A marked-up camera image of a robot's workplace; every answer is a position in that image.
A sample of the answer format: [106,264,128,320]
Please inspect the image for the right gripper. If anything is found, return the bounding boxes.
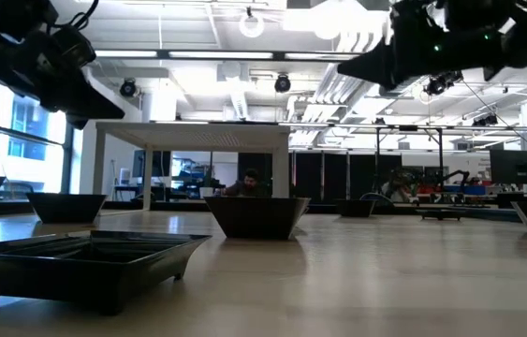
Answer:
[336,0,522,92]

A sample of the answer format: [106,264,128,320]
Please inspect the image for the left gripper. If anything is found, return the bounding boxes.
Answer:
[0,0,126,131]

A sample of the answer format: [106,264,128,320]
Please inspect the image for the black small square dish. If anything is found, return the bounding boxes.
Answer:
[415,208,469,222]

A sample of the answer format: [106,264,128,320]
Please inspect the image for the black mini plate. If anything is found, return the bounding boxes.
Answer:
[25,192,108,225]
[335,198,377,218]

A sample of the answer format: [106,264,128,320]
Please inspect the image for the black ceiling spotlight cluster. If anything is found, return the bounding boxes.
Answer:
[424,69,464,97]

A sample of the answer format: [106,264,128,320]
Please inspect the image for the black computer monitor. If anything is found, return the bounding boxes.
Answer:
[489,149,527,186]
[132,149,173,179]

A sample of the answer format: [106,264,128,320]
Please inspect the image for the white perforated riser shelf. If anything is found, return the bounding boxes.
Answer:
[92,120,291,212]

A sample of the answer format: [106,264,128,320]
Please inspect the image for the person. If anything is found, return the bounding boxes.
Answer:
[382,168,421,203]
[219,168,273,198]

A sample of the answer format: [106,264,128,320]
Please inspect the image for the black flat square plate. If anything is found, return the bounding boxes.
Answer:
[0,228,212,315]

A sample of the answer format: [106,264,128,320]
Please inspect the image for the black metal rig frame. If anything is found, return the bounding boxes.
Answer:
[373,125,445,200]

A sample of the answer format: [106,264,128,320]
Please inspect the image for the white ring ceiling lamp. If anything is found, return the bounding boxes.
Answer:
[238,11,266,39]

